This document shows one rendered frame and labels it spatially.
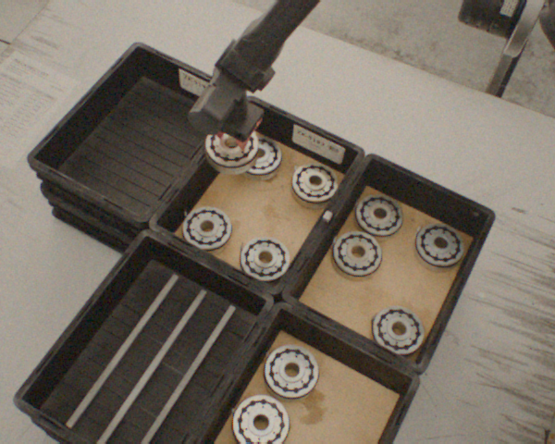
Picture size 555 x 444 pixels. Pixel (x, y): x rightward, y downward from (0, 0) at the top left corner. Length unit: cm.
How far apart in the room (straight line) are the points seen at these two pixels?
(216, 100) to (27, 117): 84
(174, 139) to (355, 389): 70
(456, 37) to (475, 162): 139
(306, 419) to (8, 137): 102
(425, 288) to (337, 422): 34
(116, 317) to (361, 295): 49
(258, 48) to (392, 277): 61
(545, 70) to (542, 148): 127
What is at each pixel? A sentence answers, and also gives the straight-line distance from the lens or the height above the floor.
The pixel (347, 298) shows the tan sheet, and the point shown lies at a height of 83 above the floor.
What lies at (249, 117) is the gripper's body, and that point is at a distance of 123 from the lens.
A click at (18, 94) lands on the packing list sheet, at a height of 70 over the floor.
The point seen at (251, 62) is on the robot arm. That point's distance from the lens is 107.
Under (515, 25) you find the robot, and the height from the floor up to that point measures 114.
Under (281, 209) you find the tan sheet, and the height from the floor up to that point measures 83.
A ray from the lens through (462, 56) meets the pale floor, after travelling 307.
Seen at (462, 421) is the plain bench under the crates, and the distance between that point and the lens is 151.
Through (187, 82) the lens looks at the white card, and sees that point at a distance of 162.
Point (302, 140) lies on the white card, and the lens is 153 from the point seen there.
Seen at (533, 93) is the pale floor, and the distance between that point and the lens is 304.
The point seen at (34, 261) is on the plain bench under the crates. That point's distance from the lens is 162.
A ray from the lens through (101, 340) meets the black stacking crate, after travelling 137.
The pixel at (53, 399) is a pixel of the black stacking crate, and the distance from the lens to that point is 136.
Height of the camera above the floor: 210
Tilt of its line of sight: 60 degrees down
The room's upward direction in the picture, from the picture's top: 8 degrees clockwise
